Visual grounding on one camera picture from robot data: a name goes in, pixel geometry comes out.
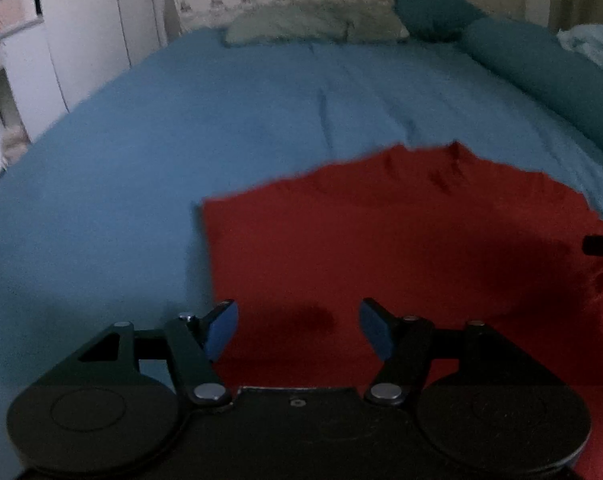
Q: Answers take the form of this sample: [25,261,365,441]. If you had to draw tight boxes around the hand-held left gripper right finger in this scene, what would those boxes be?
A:
[359,298,519,407]

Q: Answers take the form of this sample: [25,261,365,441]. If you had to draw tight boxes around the white wardrobe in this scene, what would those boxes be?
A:
[35,0,168,113]

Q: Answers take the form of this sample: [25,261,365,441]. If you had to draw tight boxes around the light blue crumpled blanket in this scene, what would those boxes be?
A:
[555,24,603,81]

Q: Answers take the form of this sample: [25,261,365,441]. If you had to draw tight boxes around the red cloth garment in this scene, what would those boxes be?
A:
[199,141,603,480]

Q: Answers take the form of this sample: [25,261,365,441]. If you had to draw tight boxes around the grey-green fuzzy pillow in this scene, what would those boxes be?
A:
[224,2,411,47]

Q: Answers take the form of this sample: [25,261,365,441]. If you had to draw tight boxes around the blue bed sheet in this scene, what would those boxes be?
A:
[0,27,603,480]

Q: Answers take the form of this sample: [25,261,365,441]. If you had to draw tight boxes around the teal bolster pillow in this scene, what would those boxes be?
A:
[460,18,603,157]

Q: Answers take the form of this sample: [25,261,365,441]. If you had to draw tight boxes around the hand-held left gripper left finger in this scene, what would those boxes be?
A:
[76,299,240,407]

